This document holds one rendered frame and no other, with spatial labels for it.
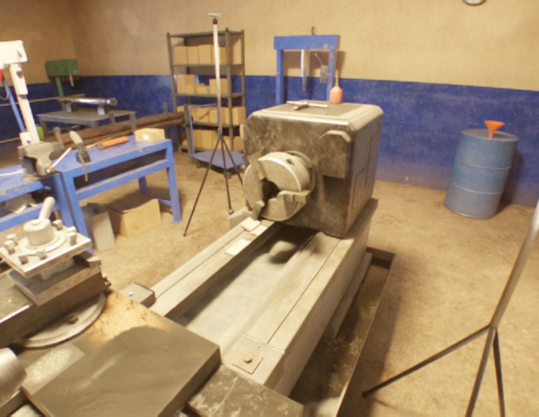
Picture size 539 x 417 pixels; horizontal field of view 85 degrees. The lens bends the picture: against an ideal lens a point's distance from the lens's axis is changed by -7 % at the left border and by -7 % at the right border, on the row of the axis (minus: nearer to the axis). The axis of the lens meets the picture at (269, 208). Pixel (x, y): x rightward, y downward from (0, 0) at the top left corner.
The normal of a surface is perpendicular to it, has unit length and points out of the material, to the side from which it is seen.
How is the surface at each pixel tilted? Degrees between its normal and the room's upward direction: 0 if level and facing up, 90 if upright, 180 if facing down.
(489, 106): 90
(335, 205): 90
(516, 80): 90
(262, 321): 0
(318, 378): 0
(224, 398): 0
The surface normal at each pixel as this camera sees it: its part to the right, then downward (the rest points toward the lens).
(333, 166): -0.49, 0.37
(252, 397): 0.00, -0.90
